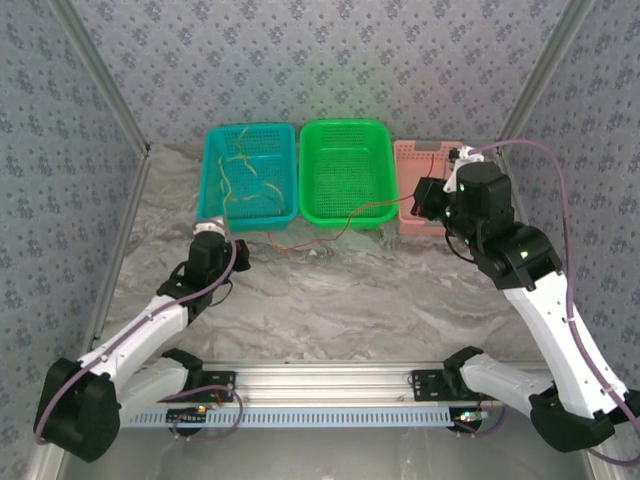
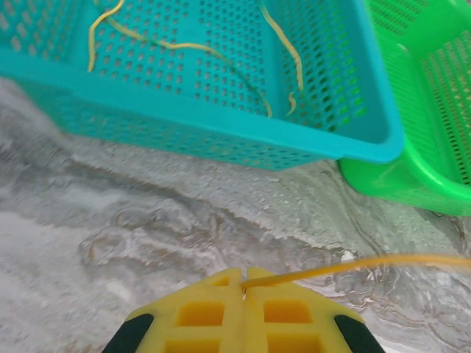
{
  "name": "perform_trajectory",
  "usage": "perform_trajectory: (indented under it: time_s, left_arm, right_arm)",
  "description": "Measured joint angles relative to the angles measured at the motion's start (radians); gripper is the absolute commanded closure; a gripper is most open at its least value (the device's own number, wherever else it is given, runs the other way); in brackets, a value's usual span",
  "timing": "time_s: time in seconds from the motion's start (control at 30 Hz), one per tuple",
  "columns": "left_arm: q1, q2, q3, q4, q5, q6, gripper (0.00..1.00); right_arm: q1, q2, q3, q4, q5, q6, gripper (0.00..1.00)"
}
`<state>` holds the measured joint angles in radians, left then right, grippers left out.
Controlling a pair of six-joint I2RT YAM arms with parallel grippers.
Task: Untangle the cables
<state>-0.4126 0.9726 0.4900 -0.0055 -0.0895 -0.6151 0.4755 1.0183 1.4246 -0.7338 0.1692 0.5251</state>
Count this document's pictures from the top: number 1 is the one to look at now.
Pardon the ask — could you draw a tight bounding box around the small black controller board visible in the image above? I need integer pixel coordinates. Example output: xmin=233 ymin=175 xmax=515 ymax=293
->
xmin=167 ymin=407 xmax=210 ymax=426
xmin=452 ymin=408 xmax=491 ymax=432

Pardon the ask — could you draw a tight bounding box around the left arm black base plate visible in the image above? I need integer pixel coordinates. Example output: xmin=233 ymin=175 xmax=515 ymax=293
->
xmin=159 ymin=369 xmax=237 ymax=404

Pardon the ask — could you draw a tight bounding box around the aluminium table side rail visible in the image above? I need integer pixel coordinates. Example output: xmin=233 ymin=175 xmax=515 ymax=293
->
xmin=82 ymin=147 xmax=154 ymax=361

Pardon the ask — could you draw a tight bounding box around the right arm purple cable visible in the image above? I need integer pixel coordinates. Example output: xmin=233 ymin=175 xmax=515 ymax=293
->
xmin=467 ymin=138 xmax=640 ymax=469

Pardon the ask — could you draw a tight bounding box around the white slotted cable duct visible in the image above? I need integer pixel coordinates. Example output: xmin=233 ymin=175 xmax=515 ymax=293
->
xmin=119 ymin=407 xmax=494 ymax=429

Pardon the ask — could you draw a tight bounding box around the grey sheet metal panel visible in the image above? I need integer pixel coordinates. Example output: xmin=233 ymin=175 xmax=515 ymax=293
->
xmin=59 ymin=425 xmax=599 ymax=480

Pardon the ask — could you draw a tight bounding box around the aluminium mounting rail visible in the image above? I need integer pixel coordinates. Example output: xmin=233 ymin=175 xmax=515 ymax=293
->
xmin=117 ymin=360 xmax=539 ymax=405

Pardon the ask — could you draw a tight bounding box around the pink plastic basket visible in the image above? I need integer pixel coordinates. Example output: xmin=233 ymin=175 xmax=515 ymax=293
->
xmin=393 ymin=139 xmax=469 ymax=237

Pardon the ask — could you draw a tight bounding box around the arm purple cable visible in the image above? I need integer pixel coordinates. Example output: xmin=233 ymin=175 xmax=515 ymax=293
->
xmin=32 ymin=234 xmax=245 ymax=446
xmin=467 ymin=138 xmax=640 ymax=469

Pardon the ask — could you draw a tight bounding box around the teal plastic basket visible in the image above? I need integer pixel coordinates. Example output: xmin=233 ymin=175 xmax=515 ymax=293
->
xmin=197 ymin=122 xmax=297 ymax=234

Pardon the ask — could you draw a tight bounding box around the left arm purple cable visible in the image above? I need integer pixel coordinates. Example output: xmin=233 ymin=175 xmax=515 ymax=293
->
xmin=32 ymin=234 xmax=245 ymax=446

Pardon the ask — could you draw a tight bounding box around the thin red wire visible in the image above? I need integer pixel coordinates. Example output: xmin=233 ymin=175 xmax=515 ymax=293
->
xmin=267 ymin=149 xmax=439 ymax=254

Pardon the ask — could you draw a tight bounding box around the green plastic basket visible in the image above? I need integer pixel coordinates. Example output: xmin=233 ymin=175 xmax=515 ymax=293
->
xmin=298 ymin=118 xmax=401 ymax=231

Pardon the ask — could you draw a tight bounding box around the aluminium frame post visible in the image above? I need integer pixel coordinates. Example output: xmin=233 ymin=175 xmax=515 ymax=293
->
xmin=497 ymin=0 xmax=599 ymax=151
xmin=49 ymin=0 xmax=152 ymax=157

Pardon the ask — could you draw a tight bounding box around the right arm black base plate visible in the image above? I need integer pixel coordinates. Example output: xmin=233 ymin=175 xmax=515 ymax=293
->
xmin=410 ymin=368 xmax=504 ymax=402

